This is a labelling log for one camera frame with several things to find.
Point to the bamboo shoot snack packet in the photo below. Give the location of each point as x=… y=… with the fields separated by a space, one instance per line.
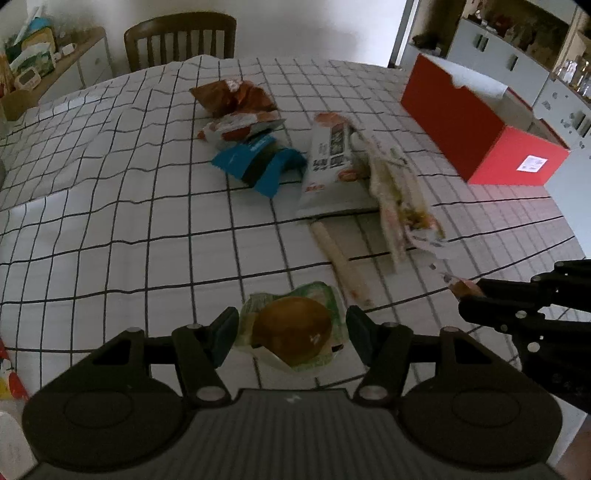
x=351 y=278

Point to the dark wooden chair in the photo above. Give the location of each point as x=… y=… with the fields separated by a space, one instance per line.
x=180 y=36

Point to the glass jars on shelf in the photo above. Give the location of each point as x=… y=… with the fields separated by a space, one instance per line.
x=576 y=74

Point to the white noodle snack packet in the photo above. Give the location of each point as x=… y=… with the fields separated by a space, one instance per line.
x=336 y=179

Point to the bun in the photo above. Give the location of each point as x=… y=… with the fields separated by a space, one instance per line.
x=296 y=332

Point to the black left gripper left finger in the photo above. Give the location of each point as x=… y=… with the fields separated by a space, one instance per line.
x=198 y=351

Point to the white tissue box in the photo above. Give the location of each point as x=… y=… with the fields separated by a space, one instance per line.
x=38 y=56

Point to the white digital clock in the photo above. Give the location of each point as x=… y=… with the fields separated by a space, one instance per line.
x=27 y=80

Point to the white red printed snack packet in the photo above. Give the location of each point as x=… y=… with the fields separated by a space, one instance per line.
x=406 y=217

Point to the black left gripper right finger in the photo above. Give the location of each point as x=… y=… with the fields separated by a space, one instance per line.
x=384 y=350

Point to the white storage cabinet wall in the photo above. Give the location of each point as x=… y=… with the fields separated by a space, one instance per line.
x=479 y=49

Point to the blue black snack packet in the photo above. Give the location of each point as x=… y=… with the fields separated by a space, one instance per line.
x=259 y=163

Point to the white wooden sideboard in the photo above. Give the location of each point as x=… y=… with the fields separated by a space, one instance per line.
x=89 y=64

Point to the red cardboard box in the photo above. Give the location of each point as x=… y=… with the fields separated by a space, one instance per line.
x=486 y=130

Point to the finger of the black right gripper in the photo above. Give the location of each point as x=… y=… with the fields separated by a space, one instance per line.
x=501 y=304

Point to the white black grid tablecloth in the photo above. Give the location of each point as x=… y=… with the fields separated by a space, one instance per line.
x=113 y=216

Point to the brown snack packet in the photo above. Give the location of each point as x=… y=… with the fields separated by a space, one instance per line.
x=225 y=97

